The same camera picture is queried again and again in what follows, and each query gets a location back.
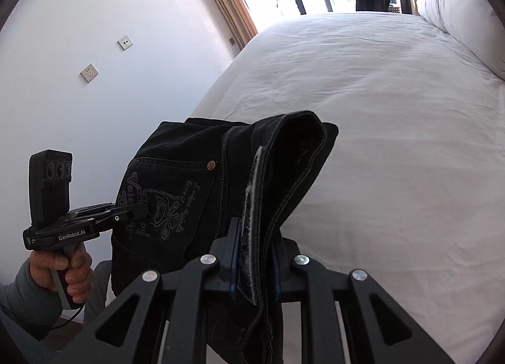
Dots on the white bed with sheet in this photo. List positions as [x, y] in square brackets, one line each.
[401, 236]

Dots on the person's left hand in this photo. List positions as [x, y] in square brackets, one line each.
[77, 268]

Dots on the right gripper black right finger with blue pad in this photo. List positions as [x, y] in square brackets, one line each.
[287, 281]

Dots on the rolled white duvet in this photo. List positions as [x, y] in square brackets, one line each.
[473, 23]

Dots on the white wall socket near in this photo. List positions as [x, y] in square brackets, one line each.
[89, 73]

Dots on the white wall socket far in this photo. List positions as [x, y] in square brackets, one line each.
[125, 42]

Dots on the grey sleeve forearm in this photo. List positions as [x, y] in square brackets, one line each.
[28, 313]

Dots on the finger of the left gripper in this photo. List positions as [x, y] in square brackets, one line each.
[123, 215]

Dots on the black jeans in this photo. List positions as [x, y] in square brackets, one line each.
[195, 177]

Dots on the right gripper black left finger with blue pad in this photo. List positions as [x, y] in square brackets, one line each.
[226, 250]

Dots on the white wall socket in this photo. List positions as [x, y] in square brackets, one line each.
[125, 42]
[89, 73]

